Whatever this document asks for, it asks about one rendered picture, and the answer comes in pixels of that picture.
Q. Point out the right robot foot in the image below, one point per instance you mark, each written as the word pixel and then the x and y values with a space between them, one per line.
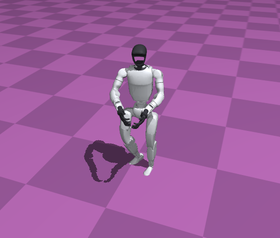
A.
pixel 135 160

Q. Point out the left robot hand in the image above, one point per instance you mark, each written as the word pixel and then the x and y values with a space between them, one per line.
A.
pixel 143 117

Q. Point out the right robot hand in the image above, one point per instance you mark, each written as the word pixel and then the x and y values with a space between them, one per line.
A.
pixel 121 113

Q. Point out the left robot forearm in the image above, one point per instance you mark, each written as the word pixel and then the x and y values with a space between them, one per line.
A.
pixel 154 103

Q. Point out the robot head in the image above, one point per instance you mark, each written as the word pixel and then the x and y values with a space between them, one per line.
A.
pixel 139 51

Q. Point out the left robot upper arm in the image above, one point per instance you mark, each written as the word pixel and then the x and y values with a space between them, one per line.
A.
pixel 158 75

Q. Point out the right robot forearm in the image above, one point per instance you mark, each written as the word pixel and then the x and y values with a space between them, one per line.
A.
pixel 115 100

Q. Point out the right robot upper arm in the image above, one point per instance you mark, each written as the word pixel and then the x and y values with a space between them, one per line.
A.
pixel 119 80

